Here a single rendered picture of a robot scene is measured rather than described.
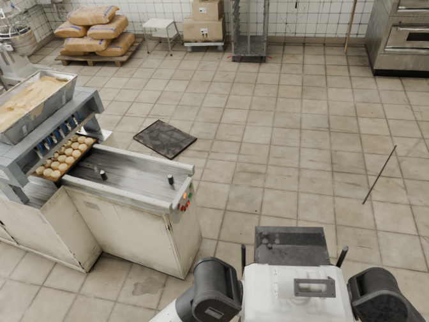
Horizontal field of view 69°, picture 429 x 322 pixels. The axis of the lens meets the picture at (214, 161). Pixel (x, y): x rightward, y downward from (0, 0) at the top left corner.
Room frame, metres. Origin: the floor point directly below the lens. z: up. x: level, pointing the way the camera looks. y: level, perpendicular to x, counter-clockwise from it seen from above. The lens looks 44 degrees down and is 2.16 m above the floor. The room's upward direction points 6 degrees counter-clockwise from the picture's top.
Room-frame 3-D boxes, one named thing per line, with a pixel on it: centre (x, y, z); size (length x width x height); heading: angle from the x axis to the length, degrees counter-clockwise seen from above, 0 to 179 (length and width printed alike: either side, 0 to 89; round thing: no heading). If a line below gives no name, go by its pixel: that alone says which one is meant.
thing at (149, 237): (1.32, 0.53, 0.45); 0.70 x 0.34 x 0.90; 65
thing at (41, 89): (1.53, 0.99, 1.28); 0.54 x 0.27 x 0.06; 155
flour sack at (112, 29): (4.96, 1.39, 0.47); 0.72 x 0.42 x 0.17; 169
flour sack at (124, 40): (4.99, 1.37, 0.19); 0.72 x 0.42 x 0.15; 168
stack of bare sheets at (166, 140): (2.69, 0.52, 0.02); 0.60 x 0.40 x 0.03; 47
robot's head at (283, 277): (0.31, -0.16, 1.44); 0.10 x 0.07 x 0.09; 82
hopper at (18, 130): (1.53, 0.99, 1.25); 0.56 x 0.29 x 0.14; 155
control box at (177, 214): (1.16, 0.20, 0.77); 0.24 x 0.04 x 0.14; 155
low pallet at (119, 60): (5.05, 1.66, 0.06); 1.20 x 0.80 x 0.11; 76
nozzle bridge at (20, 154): (1.53, 0.99, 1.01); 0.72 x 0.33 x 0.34; 155
